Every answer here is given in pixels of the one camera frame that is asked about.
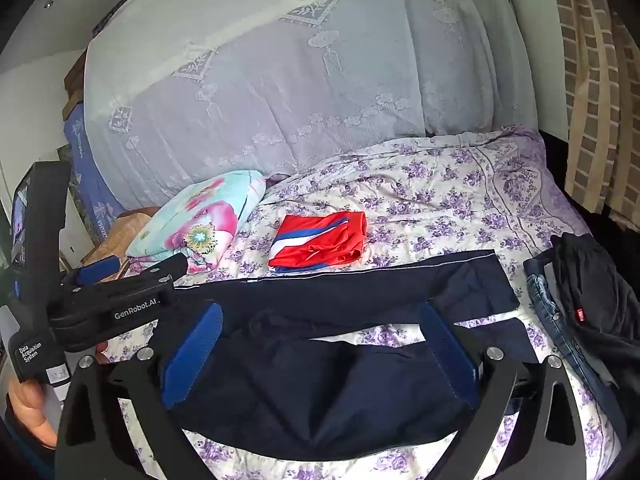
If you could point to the black garment with red tag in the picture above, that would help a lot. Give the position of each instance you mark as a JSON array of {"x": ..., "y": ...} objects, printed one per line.
[{"x": 600, "y": 285}]

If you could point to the red white blue shorts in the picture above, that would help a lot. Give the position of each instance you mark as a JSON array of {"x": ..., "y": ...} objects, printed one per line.
[{"x": 320, "y": 245}]

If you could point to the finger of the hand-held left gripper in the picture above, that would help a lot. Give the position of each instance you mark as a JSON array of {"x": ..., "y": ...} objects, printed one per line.
[
  {"x": 160, "y": 266},
  {"x": 97, "y": 268}
]

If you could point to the blue patterned cloth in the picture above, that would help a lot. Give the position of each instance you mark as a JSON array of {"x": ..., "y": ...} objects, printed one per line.
[{"x": 85, "y": 170}]

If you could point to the person's left hand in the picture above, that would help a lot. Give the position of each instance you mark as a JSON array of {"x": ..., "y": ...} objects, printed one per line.
[{"x": 32, "y": 410}]

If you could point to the purple floral bedsheet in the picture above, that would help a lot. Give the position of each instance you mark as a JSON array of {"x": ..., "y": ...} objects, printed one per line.
[{"x": 440, "y": 200}]

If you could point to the folded floral quilt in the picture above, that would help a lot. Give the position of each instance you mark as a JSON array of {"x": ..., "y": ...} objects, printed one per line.
[{"x": 200, "y": 220}]

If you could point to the navy blue pants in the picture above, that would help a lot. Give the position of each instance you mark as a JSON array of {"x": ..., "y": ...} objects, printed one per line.
[{"x": 300, "y": 385}]

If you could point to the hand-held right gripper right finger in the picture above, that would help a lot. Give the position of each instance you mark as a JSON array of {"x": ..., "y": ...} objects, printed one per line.
[{"x": 445, "y": 350}]

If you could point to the blue jeans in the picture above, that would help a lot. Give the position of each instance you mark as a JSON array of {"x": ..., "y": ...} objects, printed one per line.
[{"x": 550, "y": 305}]

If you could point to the beige checked curtain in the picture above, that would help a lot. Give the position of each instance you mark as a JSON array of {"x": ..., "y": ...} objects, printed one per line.
[{"x": 595, "y": 85}]

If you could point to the brown satin pillow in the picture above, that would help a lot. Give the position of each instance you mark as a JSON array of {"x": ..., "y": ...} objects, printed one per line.
[{"x": 115, "y": 240}]

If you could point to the wooden box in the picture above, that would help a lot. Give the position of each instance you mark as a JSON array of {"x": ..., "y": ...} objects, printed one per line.
[{"x": 75, "y": 80}]

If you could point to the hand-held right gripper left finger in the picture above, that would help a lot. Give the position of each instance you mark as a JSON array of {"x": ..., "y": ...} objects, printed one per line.
[{"x": 195, "y": 350}]

